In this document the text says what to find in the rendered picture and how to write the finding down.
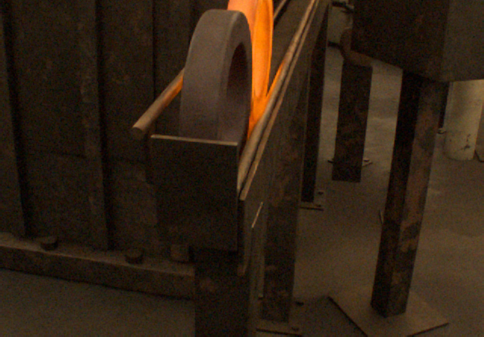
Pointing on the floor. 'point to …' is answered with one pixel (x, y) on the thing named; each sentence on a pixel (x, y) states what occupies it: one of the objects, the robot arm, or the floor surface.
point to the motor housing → (352, 111)
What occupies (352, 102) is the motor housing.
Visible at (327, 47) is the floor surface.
